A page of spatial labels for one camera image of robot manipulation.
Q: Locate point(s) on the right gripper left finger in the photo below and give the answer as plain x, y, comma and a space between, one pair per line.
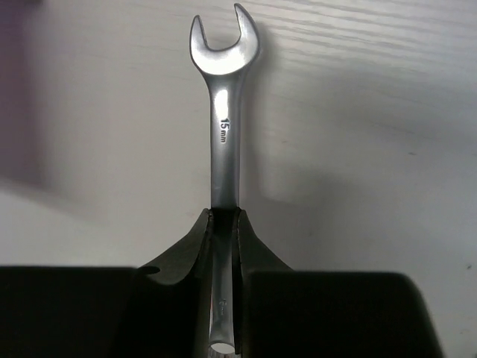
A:
157, 310

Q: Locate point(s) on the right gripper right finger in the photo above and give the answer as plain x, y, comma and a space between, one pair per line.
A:
287, 313

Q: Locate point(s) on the silver combination wrench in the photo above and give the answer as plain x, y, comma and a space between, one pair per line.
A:
224, 71

